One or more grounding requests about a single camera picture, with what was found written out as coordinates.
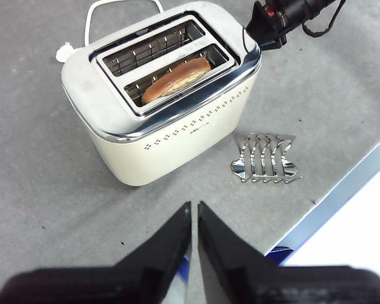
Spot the brown-crusted bread slice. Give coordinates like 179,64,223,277
141,56,212,105

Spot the cream two-slot toaster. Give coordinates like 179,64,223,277
60,1,262,187

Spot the white toaster power cord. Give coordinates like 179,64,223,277
54,0,164,63

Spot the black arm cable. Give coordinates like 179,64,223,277
301,0,346,39

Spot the polished steel toast rack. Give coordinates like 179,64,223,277
230,132,303,184

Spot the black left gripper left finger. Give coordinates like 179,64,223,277
0,201,193,304

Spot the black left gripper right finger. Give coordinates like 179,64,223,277
198,201,380,304

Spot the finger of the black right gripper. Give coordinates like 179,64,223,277
245,1,273,50

